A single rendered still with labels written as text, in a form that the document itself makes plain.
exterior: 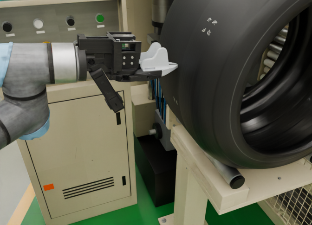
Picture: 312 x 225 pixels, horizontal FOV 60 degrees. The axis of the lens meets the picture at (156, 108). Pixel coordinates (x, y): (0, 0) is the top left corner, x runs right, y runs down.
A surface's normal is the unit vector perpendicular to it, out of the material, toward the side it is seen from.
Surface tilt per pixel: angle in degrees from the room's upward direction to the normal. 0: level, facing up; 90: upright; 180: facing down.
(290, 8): 82
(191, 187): 90
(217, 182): 0
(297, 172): 0
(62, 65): 74
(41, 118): 100
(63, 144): 90
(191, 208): 90
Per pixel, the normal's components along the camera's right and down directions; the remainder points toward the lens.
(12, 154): 0.00, -0.84
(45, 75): 0.33, 0.62
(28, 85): 0.60, 0.55
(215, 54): -0.41, 0.25
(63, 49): 0.25, -0.56
